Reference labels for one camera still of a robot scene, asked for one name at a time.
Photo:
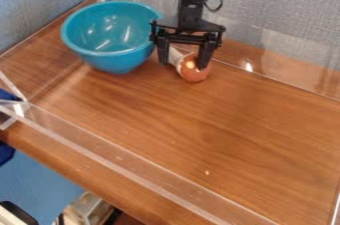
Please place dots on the metal table leg bracket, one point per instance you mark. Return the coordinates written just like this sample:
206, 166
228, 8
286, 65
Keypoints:
88, 210

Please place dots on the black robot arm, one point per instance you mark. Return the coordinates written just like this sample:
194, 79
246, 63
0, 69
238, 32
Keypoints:
189, 11

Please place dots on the black object bottom left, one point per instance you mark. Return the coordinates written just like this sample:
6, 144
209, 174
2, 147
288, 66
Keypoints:
12, 215

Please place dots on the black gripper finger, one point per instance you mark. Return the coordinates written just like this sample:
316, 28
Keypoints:
162, 47
204, 54

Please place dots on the clear acrylic front barrier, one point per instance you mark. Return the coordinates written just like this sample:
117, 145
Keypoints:
173, 187

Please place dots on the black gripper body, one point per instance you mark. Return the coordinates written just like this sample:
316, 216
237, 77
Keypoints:
202, 33

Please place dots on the blue plastic bowl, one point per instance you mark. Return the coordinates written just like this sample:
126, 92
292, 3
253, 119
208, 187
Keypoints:
108, 34

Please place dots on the clear acrylic back barrier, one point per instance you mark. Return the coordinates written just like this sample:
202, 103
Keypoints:
288, 59

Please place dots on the clear acrylic left barrier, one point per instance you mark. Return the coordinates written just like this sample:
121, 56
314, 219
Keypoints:
41, 71

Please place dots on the clear acrylic barrier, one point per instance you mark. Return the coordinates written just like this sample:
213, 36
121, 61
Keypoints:
173, 187
288, 59
41, 71

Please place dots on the brown plush mushroom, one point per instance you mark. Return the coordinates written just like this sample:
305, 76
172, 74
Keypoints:
185, 67

